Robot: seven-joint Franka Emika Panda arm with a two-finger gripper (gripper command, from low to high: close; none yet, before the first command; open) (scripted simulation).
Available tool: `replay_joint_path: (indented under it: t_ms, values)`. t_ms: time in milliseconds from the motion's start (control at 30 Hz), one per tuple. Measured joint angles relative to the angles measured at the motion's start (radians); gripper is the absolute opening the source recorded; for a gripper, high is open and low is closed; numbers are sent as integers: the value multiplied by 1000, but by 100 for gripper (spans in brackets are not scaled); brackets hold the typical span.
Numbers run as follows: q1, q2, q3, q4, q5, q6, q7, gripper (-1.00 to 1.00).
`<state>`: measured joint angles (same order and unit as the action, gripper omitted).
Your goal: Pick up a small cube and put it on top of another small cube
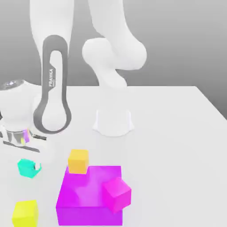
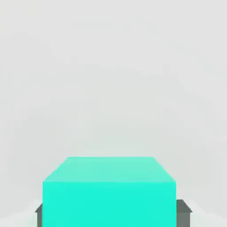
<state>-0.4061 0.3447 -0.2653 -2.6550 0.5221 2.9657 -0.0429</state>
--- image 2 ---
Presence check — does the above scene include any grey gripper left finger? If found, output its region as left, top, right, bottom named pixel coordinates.
left=10, top=199, right=43, bottom=227

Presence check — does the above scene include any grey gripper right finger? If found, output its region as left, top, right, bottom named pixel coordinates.
left=176, top=199, right=216, bottom=227

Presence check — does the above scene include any small turquoise cube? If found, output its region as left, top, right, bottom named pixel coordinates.
left=42, top=156, right=177, bottom=227

